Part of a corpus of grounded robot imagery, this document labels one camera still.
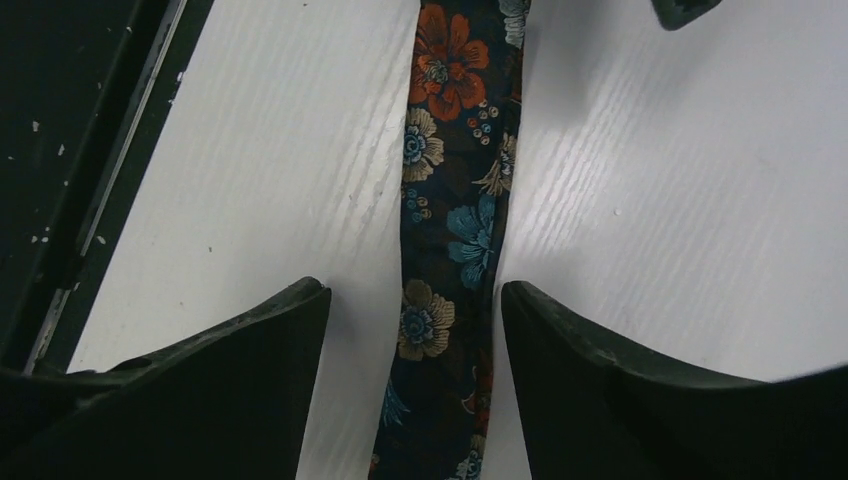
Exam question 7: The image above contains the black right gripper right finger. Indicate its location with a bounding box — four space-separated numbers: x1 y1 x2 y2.
501 281 847 479

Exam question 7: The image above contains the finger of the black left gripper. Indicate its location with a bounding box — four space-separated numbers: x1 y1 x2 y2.
651 0 722 31

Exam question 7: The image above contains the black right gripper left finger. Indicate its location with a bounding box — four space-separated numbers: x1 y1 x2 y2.
1 277 332 479

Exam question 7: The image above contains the dark blue floral tie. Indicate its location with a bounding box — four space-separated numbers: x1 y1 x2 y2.
369 0 531 479

